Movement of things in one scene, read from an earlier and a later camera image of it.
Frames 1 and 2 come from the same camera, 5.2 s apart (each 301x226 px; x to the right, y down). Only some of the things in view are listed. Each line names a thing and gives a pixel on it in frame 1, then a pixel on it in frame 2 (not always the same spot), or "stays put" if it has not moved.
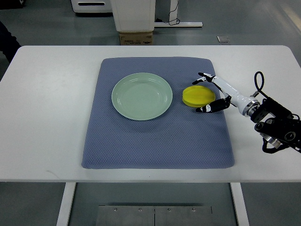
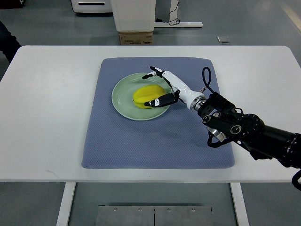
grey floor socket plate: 223,39 stays put
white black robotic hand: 248,106 -> 194,100
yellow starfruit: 197,96 -> 147,93
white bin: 134,16 stays put
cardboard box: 136,38 stays put
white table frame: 241,213 stays put
